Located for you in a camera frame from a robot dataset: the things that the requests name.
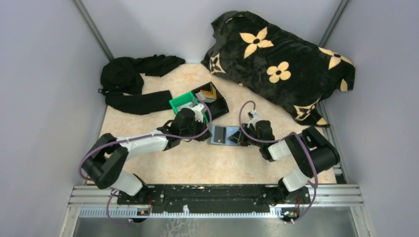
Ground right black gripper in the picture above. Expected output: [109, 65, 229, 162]
[228, 123, 264, 148]

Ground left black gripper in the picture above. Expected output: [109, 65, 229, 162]
[181, 116, 212, 142]

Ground green plastic bin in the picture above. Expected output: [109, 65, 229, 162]
[169, 91, 205, 115]

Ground dark black card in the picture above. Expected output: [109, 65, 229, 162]
[213, 126, 226, 144]

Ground gold VIP card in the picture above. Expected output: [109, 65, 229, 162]
[199, 85, 217, 103]

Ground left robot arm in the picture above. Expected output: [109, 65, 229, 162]
[79, 103, 211, 204]

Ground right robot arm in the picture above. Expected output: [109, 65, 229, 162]
[228, 119, 340, 203]

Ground cards in black bin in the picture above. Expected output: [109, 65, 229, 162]
[195, 92, 206, 102]

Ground black plastic bin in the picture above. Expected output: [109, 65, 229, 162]
[191, 81, 229, 120]

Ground black floral plush blanket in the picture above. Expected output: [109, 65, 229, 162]
[202, 11, 355, 127]

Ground black cloth garment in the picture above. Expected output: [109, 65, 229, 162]
[98, 54, 186, 115]

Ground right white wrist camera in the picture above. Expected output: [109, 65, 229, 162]
[247, 110, 261, 128]

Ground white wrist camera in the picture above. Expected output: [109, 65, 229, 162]
[189, 103, 207, 122]
[247, 110, 261, 128]

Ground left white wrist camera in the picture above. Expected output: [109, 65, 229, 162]
[189, 103, 207, 122]

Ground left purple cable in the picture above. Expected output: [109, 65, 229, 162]
[78, 98, 213, 226]

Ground purple cable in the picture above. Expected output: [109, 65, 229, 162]
[78, 98, 213, 226]
[238, 100, 319, 224]

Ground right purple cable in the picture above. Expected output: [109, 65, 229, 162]
[238, 100, 319, 224]

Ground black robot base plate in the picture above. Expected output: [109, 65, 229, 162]
[117, 183, 311, 215]

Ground aluminium frame rail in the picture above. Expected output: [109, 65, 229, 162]
[68, 184, 364, 219]

